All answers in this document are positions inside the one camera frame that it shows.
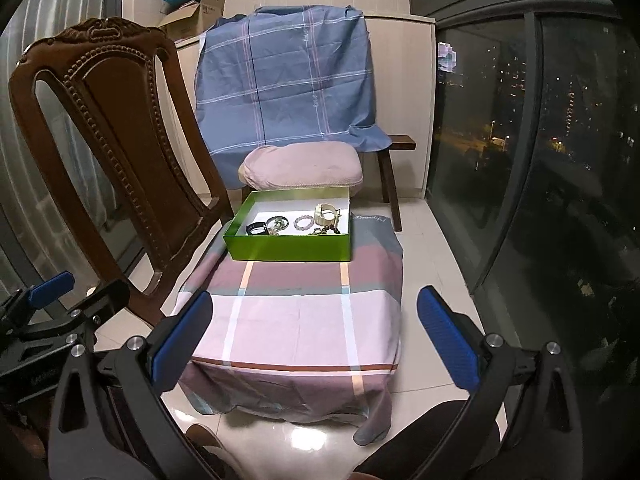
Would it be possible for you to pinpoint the pink pillow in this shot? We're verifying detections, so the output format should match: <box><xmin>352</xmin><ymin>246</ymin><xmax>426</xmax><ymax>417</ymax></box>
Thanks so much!
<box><xmin>238</xmin><ymin>142</ymin><xmax>365</xmax><ymax>196</ymax></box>

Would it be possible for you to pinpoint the small paper sticker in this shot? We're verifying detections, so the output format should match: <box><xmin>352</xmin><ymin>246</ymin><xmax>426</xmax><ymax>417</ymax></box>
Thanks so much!
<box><xmin>437</xmin><ymin>42</ymin><xmax>457</xmax><ymax>73</ymax></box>

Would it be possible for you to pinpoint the carved wooden chair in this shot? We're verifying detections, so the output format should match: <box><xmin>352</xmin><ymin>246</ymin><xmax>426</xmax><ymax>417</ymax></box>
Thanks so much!
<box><xmin>9</xmin><ymin>17</ymin><xmax>237</xmax><ymax>330</ymax></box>

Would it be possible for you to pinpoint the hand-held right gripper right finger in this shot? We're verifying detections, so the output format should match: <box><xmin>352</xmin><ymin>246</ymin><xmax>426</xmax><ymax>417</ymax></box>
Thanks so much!
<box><xmin>395</xmin><ymin>285</ymin><xmax>586</xmax><ymax>480</ymax></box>

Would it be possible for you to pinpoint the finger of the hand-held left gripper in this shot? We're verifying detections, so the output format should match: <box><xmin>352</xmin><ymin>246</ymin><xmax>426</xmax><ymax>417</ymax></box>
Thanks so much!
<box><xmin>0</xmin><ymin>271</ymin><xmax>77</xmax><ymax>333</ymax></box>
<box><xmin>17</xmin><ymin>279</ymin><xmax>132</xmax><ymax>346</ymax></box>

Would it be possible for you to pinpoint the brown cardboard box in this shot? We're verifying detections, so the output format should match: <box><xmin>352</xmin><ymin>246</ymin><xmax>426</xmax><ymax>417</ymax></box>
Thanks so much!
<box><xmin>157</xmin><ymin>0</ymin><xmax>227</xmax><ymax>42</ymax></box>

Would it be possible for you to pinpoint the green cardboard box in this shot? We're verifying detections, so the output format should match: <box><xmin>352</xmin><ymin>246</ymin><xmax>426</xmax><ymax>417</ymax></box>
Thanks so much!
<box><xmin>222</xmin><ymin>186</ymin><xmax>354</xmax><ymax>263</ymax></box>

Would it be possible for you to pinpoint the blue plaid cloth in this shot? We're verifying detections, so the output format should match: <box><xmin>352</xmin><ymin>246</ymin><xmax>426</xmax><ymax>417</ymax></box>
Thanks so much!
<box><xmin>194</xmin><ymin>6</ymin><xmax>392</xmax><ymax>192</ymax></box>

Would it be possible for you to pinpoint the striped pink cloth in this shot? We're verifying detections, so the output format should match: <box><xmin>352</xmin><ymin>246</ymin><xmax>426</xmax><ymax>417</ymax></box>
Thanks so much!
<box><xmin>170</xmin><ymin>212</ymin><xmax>407</xmax><ymax>447</ymax></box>

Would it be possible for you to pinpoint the dark wooden bench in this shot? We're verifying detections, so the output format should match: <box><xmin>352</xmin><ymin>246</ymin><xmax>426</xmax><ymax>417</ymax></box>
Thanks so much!
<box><xmin>374</xmin><ymin>135</ymin><xmax>417</xmax><ymax>233</ymax></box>

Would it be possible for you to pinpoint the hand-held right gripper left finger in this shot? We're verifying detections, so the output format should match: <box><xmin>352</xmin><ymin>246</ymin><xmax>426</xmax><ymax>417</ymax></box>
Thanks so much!
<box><xmin>47</xmin><ymin>290</ymin><xmax>223</xmax><ymax>480</ymax></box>

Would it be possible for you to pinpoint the person's right leg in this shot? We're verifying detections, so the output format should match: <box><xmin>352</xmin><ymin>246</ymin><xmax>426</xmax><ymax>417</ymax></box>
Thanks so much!
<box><xmin>352</xmin><ymin>400</ymin><xmax>502</xmax><ymax>480</ymax></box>

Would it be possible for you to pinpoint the dark framed glass window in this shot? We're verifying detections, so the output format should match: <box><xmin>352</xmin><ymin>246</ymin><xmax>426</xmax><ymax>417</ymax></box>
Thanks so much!
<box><xmin>425</xmin><ymin>0</ymin><xmax>640</xmax><ymax>361</ymax></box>

